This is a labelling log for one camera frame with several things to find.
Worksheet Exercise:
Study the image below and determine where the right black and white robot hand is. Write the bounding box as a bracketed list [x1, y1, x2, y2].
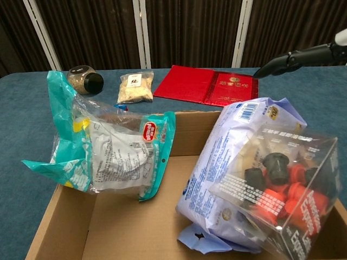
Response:
[253, 28, 347, 79]

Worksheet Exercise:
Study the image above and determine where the teal snack bag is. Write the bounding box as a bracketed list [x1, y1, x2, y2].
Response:
[21, 70, 177, 203]

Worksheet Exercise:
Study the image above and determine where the open red certificate folder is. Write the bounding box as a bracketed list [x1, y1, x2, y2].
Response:
[153, 64, 259, 108]

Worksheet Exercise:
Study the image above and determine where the clear box of coffee capsules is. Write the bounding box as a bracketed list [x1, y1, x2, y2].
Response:
[208, 126, 339, 260]

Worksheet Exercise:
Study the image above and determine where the clear beige snack packet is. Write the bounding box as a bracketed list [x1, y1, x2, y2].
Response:
[117, 70, 155, 104]

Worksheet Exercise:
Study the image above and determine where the blue felt table cover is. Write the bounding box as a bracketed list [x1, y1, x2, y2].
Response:
[0, 63, 347, 260]

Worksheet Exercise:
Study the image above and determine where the open brown cardboard box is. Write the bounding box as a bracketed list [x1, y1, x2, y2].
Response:
[25, 110, 347, 260]

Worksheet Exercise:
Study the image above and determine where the white partition frame post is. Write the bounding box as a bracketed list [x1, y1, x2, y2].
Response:
[23, 0, 62, 72]
[132, 0, 152, 69]
[232, 0, 254, 68]

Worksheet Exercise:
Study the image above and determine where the white blue tissue pack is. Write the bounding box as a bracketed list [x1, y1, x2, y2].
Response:
[175, 97, 309, 255]

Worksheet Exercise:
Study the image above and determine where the glass jar with black lid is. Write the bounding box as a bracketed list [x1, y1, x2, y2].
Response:
[67, 64, 105, 95]

